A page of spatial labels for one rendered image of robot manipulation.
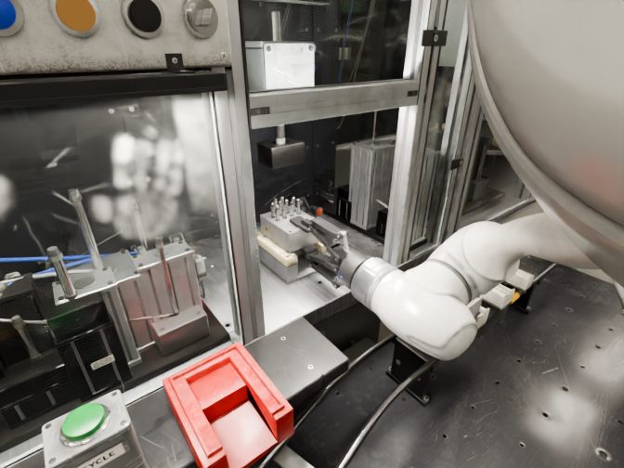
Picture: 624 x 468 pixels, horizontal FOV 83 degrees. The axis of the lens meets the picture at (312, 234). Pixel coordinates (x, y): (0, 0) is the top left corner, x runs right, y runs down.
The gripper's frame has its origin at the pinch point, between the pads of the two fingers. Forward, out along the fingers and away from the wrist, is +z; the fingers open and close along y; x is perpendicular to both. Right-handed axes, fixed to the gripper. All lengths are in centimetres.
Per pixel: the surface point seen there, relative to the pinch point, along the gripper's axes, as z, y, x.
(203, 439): -29.4, -3.7, 36.5
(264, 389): -27.7, -3.7, 26.9
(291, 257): -2.7, -3.0, 5.1
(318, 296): -10.8, -9.5, 3.4
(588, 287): -40, -32, -89
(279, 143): 7.4, 19.5, 0.7
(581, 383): -53, -31, -44
